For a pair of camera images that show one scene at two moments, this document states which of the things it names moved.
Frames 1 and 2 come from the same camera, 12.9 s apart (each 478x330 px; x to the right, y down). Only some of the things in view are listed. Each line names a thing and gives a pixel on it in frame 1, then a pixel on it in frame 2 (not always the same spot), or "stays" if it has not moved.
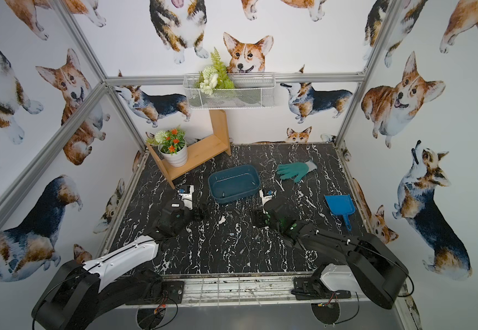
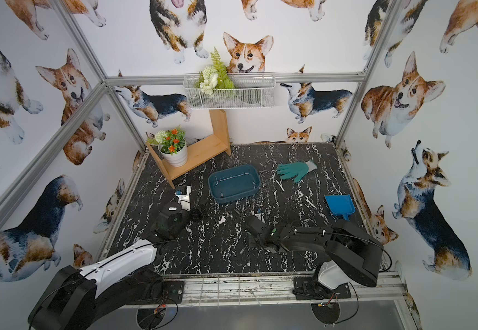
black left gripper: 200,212 stays
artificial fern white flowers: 214,76 stays
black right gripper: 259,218 → 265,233
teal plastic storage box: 232,183 stays
